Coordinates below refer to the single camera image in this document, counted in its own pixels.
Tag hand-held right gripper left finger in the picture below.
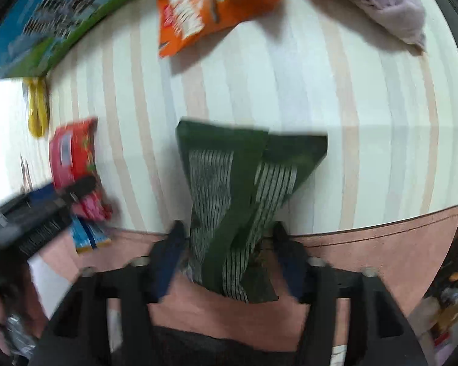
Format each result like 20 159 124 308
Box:
34 220 188 366

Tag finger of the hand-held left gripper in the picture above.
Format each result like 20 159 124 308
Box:
60 175 100 203

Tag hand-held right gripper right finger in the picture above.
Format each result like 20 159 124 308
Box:
272 221 428 366

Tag green striped sock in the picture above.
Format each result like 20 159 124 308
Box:
175 119 329 305

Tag red snack packet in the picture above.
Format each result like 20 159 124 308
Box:
48 117 114 222

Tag blue snack packet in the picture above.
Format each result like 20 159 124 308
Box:
69 215 112 255

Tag pink blanket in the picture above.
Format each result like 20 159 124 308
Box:
27 203 458 351

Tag yellow plastic toy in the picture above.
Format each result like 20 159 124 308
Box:
26 77 50 138

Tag striped bed sheet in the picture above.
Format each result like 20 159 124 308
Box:
0 0 458 237

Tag blue and green printed box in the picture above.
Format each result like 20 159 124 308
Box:
0 0 176 81

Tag orange snack bag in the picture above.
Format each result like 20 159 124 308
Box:
156 0 295 59

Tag lilac fluffy cloth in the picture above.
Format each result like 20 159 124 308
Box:
298 0 428 52

